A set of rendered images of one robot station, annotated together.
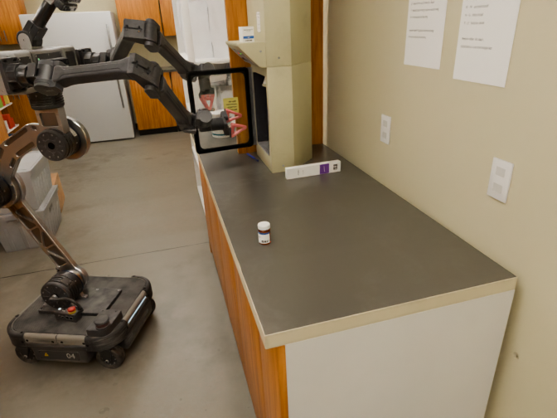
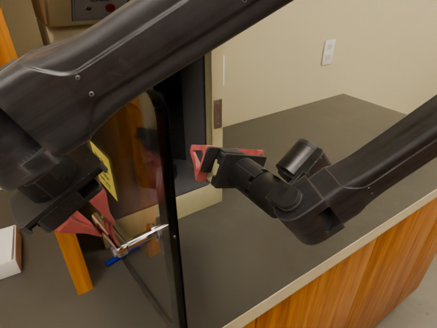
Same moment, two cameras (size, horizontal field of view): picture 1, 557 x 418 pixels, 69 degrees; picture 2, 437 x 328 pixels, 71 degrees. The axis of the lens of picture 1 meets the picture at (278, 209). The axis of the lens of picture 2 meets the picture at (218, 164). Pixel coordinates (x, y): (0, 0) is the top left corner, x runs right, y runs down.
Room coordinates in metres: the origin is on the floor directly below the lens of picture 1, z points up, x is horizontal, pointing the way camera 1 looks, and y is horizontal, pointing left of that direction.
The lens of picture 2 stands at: (2.02, 0.66, 1.48)
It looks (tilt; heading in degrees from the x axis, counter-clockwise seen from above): 32 degrees down; 251
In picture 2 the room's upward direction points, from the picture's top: straight up
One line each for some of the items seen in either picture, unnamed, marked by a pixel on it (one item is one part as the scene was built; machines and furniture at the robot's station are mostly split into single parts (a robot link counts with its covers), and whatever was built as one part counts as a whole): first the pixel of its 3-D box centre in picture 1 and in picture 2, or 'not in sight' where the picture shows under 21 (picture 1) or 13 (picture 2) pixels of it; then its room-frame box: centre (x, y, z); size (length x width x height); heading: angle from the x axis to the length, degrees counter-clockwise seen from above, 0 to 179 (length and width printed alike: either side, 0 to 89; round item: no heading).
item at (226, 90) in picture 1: (221, 111); (121, 196); (2.04, 0.26, 1.19); 0.30 x 0.01 x 0.40; 110
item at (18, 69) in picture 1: (21, 75); not in sight; (1.54, 0.90, 1.45); 0.09 x 0.08 x 0.12; 172
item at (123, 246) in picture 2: not in sight; (122, 228); (2.05, 0.34, 1.20); 0.10 x 0.05 x 0.03; 110
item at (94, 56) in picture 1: (94, 61); not in sight; (2.04, 0.83, 1.45); 0.09 x 0.08 x 0.12; 172
